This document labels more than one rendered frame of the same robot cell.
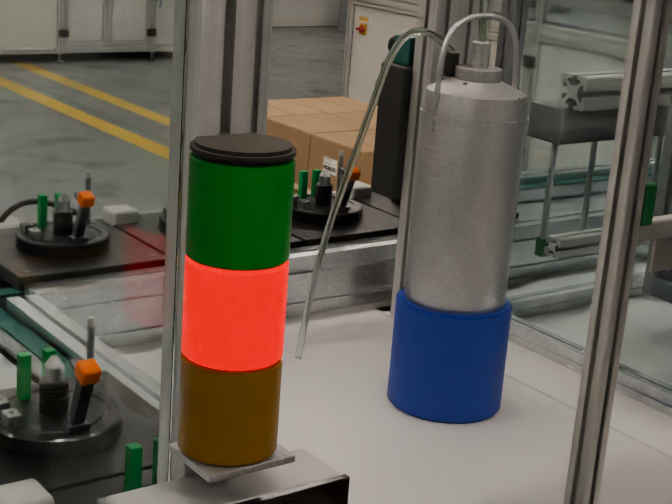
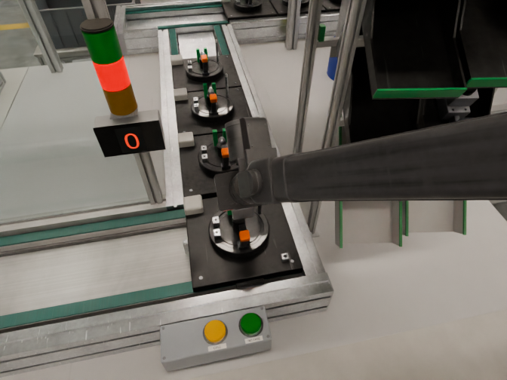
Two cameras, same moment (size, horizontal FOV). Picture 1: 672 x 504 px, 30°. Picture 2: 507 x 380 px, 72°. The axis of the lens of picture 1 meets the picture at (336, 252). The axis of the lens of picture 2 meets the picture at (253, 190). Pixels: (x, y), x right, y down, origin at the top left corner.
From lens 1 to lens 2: 0.47 m
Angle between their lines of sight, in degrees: 38
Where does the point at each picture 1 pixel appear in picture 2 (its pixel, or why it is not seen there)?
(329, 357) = (319, 53)
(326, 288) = (330, 28)
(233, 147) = (87, 26)
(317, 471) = (152, 117)
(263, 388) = (118, 96)
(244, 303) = (102, 73)
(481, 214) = not seen: hidden behind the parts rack
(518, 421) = not seen: hidden behind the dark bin
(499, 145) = not seen: outside the picture
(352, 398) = (316, 69)
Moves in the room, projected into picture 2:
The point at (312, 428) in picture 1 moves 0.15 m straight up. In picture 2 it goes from (296, 78) to (299, 44)
